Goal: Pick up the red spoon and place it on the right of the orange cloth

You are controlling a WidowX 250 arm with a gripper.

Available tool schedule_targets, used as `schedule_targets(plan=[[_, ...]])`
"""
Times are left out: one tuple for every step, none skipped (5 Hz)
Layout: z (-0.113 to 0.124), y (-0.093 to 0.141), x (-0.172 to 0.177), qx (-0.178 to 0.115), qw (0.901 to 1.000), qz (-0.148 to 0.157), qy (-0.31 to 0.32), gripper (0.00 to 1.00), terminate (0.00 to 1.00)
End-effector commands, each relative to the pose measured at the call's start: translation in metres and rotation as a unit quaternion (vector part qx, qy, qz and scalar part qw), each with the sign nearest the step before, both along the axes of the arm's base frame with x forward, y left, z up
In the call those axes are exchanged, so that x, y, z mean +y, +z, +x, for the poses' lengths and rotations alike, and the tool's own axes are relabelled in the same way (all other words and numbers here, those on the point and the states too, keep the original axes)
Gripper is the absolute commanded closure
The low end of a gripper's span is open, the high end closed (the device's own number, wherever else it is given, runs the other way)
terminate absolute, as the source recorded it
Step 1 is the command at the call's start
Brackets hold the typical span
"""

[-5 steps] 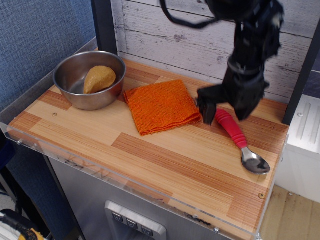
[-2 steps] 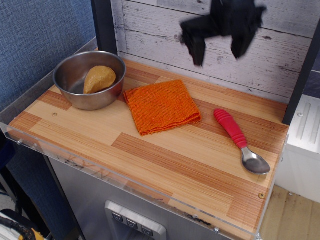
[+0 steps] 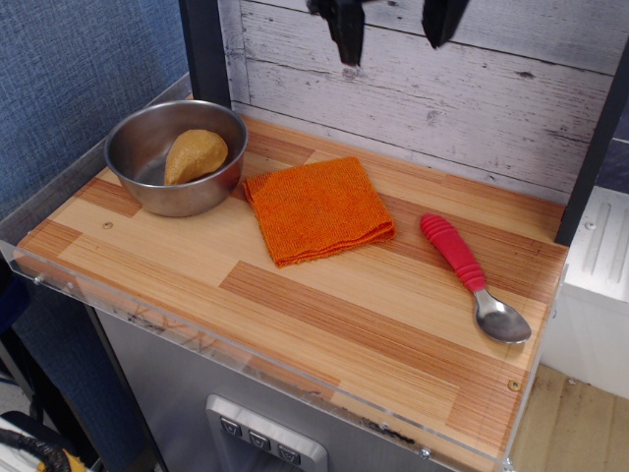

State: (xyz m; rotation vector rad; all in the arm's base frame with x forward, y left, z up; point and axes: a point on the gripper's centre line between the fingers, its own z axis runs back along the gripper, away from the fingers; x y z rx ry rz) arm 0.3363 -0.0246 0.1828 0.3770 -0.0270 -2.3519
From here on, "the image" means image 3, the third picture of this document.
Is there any silver button control panel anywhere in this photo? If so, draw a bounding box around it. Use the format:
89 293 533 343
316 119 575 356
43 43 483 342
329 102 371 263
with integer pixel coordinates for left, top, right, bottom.
205 394 328 471

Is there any steel toy appliance front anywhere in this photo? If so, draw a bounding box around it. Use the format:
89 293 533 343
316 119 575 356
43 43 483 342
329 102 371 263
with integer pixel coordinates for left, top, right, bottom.
92 310 441 471

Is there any dark right frame post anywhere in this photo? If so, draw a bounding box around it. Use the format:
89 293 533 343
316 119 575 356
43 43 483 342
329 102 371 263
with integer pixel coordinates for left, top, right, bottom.
554 42 628 247

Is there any red handled metal spoon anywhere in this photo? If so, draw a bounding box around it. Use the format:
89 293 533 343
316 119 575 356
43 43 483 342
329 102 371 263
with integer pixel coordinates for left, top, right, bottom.
420 213 532 344

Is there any stainless steel bowl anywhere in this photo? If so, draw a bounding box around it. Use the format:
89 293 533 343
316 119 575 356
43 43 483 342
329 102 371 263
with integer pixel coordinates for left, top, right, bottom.
104 100 249 217

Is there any orange folded cloth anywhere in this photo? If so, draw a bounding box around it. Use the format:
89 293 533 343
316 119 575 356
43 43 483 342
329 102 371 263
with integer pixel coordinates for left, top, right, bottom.
244 157 397 267

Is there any tan toy food piece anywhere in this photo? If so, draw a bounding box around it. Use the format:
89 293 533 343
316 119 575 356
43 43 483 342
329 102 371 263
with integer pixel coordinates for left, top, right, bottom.
164 129 228 186

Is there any white side cabinet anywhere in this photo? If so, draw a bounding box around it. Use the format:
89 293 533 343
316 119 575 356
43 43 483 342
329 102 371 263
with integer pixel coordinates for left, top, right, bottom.
541 187 628 398

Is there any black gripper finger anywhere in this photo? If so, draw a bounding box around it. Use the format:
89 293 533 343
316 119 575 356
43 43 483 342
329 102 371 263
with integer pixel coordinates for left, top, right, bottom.
307 0 365 67
422 0 469 48

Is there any yellow black object bottom left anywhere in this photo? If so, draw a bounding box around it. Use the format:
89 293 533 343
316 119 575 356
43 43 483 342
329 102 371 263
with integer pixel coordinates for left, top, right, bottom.
1 429 87 472

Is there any clear acrylic table guard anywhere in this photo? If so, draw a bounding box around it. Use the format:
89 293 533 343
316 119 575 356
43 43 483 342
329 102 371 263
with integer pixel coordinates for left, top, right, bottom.
0 73 569 472

